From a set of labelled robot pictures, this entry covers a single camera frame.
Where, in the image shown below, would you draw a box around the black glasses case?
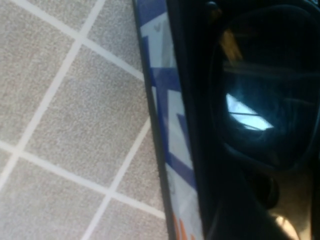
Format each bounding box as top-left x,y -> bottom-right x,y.
131,0 -> 320,240

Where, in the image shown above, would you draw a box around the black-framed sunglasses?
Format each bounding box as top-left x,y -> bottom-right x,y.
201,0 -> 320,240

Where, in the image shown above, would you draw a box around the grey white-checked tablecloth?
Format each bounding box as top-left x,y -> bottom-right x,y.
0,0 -> 174,240

